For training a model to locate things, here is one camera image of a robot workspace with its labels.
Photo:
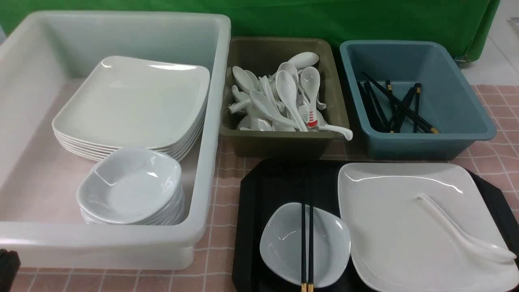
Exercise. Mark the small grey-white bowl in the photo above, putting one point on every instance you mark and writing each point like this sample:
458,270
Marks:
281,244

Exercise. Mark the large white square plate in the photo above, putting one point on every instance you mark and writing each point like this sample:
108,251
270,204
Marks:
399,244

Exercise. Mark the white ceramic soup spoon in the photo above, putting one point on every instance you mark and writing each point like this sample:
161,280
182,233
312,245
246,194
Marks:
481,248

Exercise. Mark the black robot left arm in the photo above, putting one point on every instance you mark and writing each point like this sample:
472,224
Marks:
9,266

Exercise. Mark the black plastic serving tray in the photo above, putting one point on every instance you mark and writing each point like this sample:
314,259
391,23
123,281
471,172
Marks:
273,183

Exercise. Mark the white spoon with red label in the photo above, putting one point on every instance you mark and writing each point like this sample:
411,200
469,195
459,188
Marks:
322,125

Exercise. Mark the white spoon center of bin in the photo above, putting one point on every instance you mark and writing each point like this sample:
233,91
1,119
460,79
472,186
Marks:
286,88

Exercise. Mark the white spoon of bin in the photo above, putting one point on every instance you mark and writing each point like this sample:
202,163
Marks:
286,88
304,60
310,82

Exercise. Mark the white spoon right of bin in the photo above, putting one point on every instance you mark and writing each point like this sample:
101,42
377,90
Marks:
310,82

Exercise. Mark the olive green spoon bin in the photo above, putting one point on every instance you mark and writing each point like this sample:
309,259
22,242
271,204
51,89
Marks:
262,56

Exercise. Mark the white spoon top of bin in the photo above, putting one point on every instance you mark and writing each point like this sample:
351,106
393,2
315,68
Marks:
304,60

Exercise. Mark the stack of small white bowls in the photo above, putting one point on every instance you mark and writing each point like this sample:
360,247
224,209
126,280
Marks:
133,186

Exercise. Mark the pink checkered tablecloth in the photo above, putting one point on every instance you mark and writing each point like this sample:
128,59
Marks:
495,160

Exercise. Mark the stack of white square plates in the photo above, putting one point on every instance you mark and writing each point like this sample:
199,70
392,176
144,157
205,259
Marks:
131,102

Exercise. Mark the large white plastic tub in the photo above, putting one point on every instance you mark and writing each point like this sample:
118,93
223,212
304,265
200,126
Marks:
42,61

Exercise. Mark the black chopstick long diagonal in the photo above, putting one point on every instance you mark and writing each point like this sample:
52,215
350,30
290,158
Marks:
423,124

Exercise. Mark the blue chopstick bin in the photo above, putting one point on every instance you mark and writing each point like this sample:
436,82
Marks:
425,78

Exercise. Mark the green backdrop cloth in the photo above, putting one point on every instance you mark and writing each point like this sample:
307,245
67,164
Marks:
461,26

